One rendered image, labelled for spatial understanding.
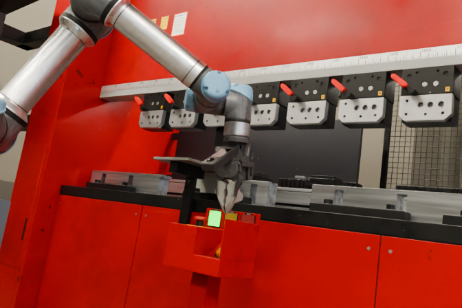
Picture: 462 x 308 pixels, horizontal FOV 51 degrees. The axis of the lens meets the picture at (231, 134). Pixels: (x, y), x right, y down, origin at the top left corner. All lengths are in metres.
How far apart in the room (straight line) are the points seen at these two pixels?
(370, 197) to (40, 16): 3.49
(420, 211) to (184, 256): 0.67
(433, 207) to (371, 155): 2.15
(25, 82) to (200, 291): 0.72
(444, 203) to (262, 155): 1.17
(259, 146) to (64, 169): 0.95
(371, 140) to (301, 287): 2.26
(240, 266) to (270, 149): 1.13
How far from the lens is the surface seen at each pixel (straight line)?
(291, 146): 2.36
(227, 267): 1.33
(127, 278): 2.00
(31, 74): 1.36
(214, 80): 1.22
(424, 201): 1.49
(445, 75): 1.55
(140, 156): 2.74
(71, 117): 2.48
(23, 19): 4.42
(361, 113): 1.60
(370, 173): 3.59
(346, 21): 1.76
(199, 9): 2.24
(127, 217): 2.03
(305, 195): 1.96
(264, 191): 1.74
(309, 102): 1.71
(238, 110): 1.37
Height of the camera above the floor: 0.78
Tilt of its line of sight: 11 degrees up
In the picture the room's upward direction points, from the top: 9 degrees clockwise
